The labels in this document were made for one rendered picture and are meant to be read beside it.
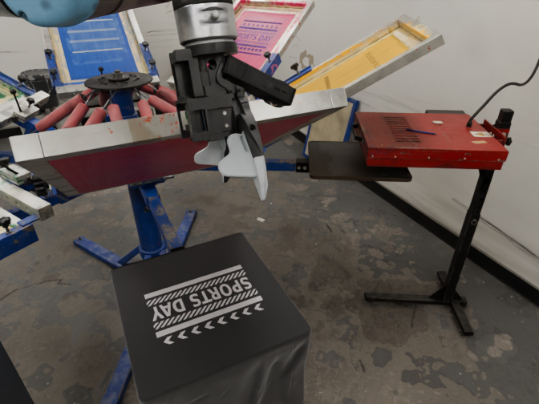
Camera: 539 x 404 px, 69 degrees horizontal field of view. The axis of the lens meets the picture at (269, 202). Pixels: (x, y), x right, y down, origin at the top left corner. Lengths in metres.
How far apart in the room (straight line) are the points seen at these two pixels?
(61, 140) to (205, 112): 0.25
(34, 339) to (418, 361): 2.06
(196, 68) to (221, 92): 0.04
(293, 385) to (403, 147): 1.03
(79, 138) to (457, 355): 2.15
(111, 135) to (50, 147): 0.09
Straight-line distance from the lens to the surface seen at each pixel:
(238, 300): 1.16
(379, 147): 1.72
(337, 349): 2.27
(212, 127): 0.51
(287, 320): 1.10
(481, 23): 2.77
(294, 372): 1.20
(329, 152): 2.01
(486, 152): 1.87
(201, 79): 0.53
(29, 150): 0.67
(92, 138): 0.67
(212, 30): 0.52
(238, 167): 0.49
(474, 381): 2.36
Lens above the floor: 1.78
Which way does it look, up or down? 32 degrees down
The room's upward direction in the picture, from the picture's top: straight up
